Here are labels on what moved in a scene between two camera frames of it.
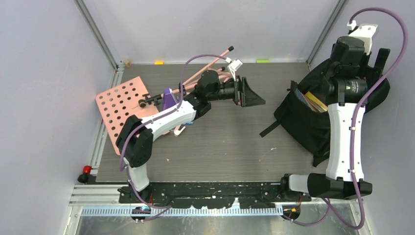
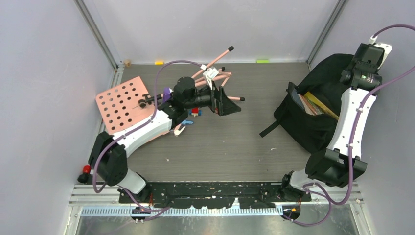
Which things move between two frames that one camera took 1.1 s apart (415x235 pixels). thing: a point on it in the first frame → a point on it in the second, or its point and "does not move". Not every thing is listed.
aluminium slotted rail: (198, 211) does not move
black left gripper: (243, 95) → (220, 104)
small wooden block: (127, 62) does not move
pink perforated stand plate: (117, 105) does not move
